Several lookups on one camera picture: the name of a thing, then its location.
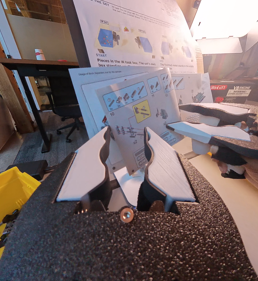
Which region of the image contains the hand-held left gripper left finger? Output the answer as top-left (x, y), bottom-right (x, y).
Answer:
top-left (56, 126), bottom-right (111, 202)

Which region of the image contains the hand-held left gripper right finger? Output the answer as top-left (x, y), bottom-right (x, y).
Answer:
top-left (144, 127), bottom-right (197, 203)

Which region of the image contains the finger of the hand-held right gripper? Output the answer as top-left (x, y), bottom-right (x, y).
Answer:
top-left (166, 121), bottom-right (252, 144)
top-left (178, 103), bottom-right (257, 126)

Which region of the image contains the yellow plastic bin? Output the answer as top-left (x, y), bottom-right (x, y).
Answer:
top-left (0, 166), bottom-right (42, 274)

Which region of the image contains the building instruction booklet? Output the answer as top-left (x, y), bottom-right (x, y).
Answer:
top-left (68, 66), bottom-right (214, 176)

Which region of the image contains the grey desk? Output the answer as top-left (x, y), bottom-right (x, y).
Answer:
top-left (107, 151), bottom-right (258, 281)

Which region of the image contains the dark standing desk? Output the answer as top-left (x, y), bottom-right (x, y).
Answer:
top-left (0, 58), bottom-right (80, 154)

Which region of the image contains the printed task sheet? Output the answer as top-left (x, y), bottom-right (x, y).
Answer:
top-left (73, 0), bottom-right (198, 74)

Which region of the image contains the black toy set box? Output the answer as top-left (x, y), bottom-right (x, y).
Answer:
top-left (203, 53), bottom-right (258, 105)

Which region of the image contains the wooden stand board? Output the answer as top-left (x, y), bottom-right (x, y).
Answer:
top-left (195, 47), bottom-right (206, 74)

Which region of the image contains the white light panel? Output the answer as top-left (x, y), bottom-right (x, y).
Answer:
top-left (190, 0), bottom-right (258, 53)
top-left (197, 37), bottom-right (244, 54)

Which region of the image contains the black office chair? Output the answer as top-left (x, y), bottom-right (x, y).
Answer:
top-left (46, 76), bottom-right (87, 143)

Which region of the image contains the wooden pillar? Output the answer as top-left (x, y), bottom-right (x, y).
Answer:
top-left (0, 16), bottom-right (35, 135)

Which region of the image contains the white and pink cup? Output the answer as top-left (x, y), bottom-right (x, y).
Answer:
top-left (34, 48), bottom-right (46, 61)

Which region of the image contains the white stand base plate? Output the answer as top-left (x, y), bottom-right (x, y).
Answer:
top-left (113, 169), bottom-right (147, 207)

